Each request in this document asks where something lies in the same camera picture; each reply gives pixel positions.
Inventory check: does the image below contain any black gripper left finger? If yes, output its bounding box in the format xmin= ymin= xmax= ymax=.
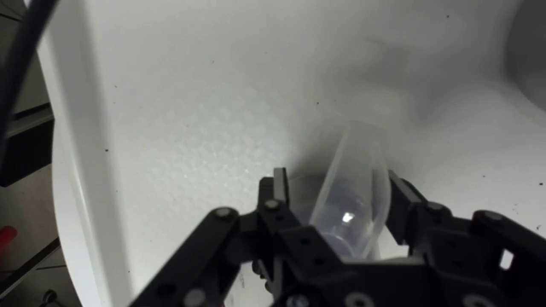
xmin=131 ymin=170 xmax=342 ymax=307

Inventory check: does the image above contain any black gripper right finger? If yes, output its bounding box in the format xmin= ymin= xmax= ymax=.
xmin=386 ymin=173 xmax=546 ymax=307

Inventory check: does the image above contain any clear jar with dark contents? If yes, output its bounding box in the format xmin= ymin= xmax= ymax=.
xmin=310 ymin=122 xmax=392 ymax=263

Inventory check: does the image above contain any white plastic tray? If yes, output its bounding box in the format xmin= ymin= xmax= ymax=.
xmin=40 ymin=0 xmax=546 ymax=307

